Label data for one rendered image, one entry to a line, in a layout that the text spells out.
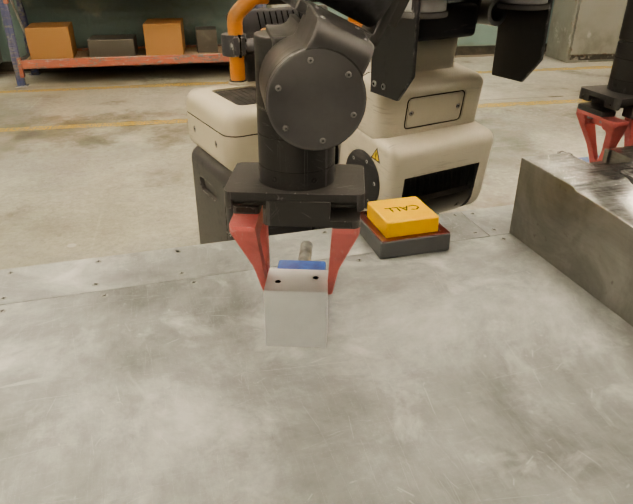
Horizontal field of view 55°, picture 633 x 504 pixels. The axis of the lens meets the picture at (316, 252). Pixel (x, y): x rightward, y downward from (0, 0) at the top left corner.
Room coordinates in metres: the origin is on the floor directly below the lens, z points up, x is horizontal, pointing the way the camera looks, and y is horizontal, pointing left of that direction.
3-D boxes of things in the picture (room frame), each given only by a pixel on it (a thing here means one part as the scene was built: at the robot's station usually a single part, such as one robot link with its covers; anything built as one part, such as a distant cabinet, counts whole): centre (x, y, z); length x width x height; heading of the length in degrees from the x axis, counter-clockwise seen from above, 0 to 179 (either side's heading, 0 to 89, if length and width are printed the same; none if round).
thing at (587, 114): (0.72, -0.36, 0.88); 0.07 x 0.07 x 0.09; 18
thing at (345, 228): (0.43, 0.00, 0.89); 0.07 x 0.07 x 0.09; 87
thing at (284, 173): (0.43, 0.01, 0.96); 0.10 x 0.07 x 0.07; 87
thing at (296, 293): (0.47, 0.01, 0.83); 0.13 x 0.05 x 0.05; 177
